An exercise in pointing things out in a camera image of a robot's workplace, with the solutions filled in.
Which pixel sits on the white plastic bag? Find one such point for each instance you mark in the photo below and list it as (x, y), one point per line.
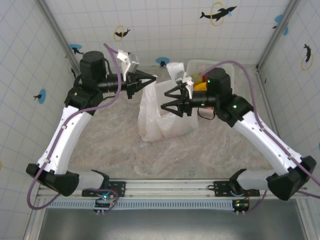
(150, 120)

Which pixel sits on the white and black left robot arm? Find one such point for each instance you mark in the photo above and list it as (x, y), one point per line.
(67, 135)

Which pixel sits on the green fake fruit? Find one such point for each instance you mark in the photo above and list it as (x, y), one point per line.
(198, 80)

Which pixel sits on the fake orange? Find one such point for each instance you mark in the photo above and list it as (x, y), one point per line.
(208, 108)

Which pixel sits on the white perforated plastic basket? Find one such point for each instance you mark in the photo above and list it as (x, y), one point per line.
(197, 65)

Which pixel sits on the blue circle fish sticker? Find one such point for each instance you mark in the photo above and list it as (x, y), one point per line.
(278, 18)

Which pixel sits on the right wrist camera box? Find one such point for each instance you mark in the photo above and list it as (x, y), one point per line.
(186, 80)

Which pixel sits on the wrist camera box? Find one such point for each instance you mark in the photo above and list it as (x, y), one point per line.
(186, 80)
(130, 62)

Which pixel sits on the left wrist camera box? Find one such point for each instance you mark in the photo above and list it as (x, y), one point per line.
(130, 62)

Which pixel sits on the aluminium corner post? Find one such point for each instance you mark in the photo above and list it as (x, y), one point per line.
(277, 32)
(60, 32)

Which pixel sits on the long aluminium mounting rail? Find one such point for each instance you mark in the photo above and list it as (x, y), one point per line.
(170, 186)

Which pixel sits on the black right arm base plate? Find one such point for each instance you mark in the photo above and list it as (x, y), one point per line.
(221, 186)

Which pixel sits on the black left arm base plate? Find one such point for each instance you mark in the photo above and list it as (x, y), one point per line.
(120, 186)

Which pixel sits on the aluminium side rail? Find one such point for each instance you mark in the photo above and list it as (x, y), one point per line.
(306, 227)
(33, 220)

